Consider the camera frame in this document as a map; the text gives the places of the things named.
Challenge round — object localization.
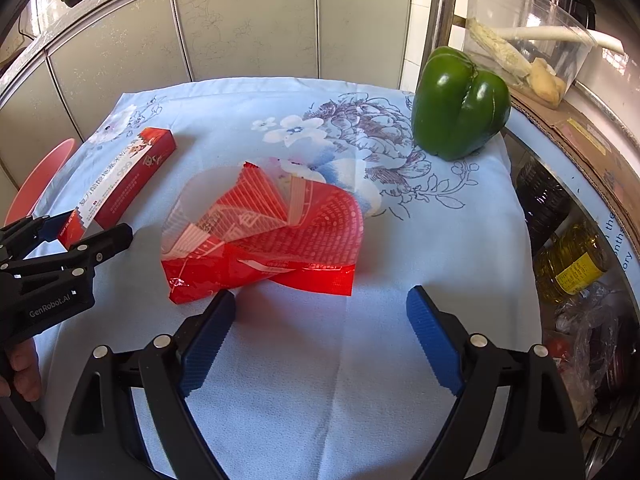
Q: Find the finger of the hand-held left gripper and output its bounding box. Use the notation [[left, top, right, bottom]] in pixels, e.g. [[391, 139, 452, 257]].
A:
[[10, 224, 134, 281], [0, 210, 77, 261]]

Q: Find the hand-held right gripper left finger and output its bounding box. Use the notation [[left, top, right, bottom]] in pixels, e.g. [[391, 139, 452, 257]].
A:
[[57, 290, 237, 480]]

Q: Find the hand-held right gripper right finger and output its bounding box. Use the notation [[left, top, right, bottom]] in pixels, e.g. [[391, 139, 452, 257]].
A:
[[406, 285, 586, 480]]

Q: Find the pink plastic bin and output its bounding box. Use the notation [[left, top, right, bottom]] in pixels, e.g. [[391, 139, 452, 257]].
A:
[[2, 138, 76, 228]]

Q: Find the long red cardboard box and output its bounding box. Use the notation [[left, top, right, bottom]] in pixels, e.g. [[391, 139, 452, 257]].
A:
[[59, 127, 177, 250]]

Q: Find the red plastic wrapper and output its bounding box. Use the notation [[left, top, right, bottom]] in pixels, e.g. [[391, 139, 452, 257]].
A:
[[160, 160, 365, 306]]

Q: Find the person's left hand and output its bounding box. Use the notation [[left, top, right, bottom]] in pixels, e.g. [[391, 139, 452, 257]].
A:
[[0, 335, 43, 403]]

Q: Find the light blue floral tablecloth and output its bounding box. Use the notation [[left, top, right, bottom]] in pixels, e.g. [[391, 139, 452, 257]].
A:
[[32, 77, 546, 480]]

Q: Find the yellow oil bottle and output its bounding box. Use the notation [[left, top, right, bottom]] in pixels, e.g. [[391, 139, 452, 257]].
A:
[[534, 222, 611, 306]]

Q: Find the clear plastic bag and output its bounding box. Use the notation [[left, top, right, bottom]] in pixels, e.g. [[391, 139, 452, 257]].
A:
[[555, 282, 636, 411]]

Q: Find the dark sauce bottle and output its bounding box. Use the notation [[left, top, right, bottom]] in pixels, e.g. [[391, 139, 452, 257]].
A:
[[515, 157, 573, 256]]

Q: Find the green bell pepper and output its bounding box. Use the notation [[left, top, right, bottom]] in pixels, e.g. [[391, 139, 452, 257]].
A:
[[411, 46, 512, 162]]

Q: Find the brown cardboard sheet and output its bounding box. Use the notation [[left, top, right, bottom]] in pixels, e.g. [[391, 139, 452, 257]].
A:
[[502, 87, 640, 256]]

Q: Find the grey kitchen cabinet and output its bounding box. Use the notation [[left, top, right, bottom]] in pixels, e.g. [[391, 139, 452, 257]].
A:
[[0, 0, 418, 221]]

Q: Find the ginger root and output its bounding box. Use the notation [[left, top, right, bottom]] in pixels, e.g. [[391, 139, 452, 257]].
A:
[[529, 57, 568, 108]]

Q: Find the corn cob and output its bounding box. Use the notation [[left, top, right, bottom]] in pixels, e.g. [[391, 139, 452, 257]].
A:
[[467, 19, 532, 78]]

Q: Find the steel storage rack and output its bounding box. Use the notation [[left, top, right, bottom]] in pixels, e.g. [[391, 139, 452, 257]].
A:
[[430, 0, 640, 286]]

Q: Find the white leek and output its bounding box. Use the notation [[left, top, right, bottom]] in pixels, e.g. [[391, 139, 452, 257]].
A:
[[497, 26, 626, 55]]

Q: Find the clear plastic container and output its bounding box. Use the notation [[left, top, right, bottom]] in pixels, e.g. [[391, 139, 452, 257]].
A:
[[462, 0, 596, 108]]

